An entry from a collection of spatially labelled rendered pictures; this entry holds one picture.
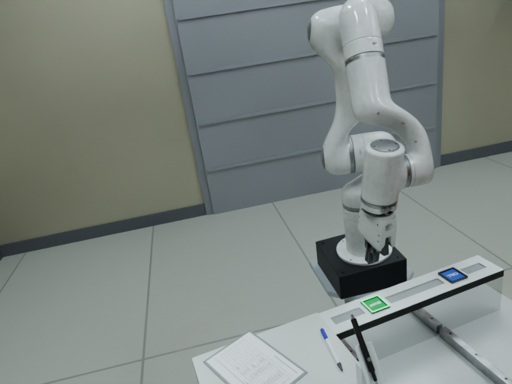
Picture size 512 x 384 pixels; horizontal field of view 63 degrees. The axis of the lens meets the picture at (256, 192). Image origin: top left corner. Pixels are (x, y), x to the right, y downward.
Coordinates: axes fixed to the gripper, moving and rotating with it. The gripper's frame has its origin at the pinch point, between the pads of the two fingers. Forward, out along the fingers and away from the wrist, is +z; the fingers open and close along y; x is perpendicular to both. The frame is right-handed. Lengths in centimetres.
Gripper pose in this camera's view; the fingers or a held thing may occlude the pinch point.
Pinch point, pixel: (372, 255)
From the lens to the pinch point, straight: 113.5
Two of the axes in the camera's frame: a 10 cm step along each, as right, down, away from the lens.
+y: -3.6, -4.9, 7.9
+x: -9.3, 2.5, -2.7
